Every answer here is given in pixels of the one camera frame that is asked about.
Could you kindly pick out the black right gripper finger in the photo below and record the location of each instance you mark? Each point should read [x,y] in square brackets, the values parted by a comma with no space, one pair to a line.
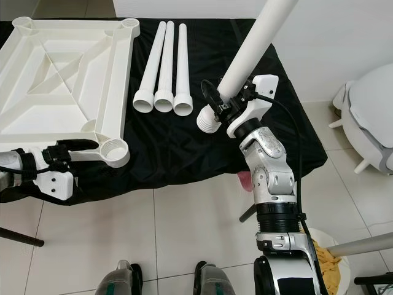
[210,95]

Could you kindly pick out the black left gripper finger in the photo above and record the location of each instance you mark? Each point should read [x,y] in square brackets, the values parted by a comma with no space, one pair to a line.
[81,145]

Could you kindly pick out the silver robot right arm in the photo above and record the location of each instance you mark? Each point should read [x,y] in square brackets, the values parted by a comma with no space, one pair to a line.
[273,172]

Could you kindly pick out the black tablecloth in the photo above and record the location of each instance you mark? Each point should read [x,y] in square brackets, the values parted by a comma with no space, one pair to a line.
[190,153]

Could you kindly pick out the pink cloth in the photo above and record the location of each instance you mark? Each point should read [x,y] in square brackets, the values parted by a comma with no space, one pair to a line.
[247,181]

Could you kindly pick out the grey robot left foot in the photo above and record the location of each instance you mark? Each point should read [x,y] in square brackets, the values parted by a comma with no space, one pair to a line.
[120,283]

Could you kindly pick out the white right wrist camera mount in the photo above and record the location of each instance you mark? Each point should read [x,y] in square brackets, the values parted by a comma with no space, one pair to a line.
[252,110]

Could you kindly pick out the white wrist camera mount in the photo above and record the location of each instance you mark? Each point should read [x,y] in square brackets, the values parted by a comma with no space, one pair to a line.
[58,183]
[252,110]

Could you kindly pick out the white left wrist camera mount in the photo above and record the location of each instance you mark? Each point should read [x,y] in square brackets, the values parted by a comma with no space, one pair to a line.
[58,183]

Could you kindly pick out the black metal frame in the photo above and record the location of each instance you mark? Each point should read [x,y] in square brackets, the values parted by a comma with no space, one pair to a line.
[374,284]

